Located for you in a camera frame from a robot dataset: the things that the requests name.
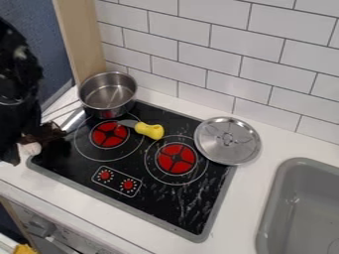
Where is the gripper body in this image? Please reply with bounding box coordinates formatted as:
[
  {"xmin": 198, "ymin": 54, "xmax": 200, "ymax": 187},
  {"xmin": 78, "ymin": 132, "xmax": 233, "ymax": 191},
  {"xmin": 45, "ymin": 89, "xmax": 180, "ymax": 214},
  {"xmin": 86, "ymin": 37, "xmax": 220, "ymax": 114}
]
[{"xmin": 0, "ymin": 95, "xmax": 45, "ymax": 167}]

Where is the brown monkey doll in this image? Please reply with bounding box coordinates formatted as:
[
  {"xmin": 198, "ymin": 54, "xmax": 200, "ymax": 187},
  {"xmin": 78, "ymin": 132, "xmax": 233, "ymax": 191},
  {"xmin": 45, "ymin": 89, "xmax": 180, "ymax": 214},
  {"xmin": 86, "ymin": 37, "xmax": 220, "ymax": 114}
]
[{"xmin": 17, "ymin": 120, "xmax": 69, "ymax": 157}]

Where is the toy stove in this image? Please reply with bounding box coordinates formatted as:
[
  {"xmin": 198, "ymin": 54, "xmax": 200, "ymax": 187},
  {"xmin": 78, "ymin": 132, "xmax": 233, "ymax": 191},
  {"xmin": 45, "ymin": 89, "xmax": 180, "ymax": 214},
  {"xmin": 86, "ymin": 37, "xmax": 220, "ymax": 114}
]
[{"xmin": 25, "ymin": 98, "xmax": 239, "ymax": 244}]

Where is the silver pot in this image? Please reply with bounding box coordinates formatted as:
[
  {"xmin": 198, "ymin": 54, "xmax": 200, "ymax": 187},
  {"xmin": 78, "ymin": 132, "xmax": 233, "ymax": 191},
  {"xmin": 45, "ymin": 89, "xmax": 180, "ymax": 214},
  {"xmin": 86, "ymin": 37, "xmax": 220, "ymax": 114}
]
[{"xmin": 76, "ymin": 70, "xmax": 140, "ymax": 120}]

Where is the yellow toy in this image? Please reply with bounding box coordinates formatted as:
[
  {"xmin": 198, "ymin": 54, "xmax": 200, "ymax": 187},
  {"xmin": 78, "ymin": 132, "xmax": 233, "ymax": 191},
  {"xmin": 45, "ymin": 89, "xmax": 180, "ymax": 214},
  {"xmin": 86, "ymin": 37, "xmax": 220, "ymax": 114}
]
[{"xmin": 12, "ymin": 243, "xmax": 39, "ymax": 254}]

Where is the silver lid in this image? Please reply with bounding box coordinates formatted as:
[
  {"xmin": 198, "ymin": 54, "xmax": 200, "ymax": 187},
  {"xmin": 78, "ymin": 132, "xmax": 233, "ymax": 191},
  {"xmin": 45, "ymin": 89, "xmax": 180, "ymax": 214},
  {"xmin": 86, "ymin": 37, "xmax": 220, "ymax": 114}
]
[{"xmin": 191, "ymin": 115, "xmax": 264, "ymax": 167}]

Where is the toy sink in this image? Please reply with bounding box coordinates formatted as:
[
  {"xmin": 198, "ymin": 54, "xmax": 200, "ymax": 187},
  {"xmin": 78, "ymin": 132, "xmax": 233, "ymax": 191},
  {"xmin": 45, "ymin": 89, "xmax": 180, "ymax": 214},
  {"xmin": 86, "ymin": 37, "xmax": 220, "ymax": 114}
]
[{"xmin": 254, "ymin": 157, "xmax": 339, "ymax": 254}]

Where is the yellow handled toy knife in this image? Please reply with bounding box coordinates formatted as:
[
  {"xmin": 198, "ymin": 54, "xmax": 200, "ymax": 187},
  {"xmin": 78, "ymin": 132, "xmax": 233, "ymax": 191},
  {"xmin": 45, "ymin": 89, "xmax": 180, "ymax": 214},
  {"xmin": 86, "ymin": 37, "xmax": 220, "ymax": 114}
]
[{"xmin": 115, "ymin": 118, "xmax": 166, "ymax": 141}]

